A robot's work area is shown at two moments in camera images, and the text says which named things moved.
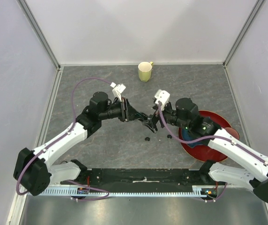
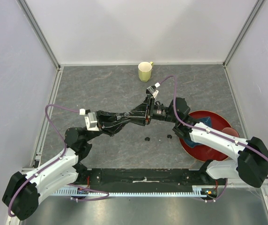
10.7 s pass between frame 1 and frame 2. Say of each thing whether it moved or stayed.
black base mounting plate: stayed
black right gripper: moved
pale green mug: stayed
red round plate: stayed
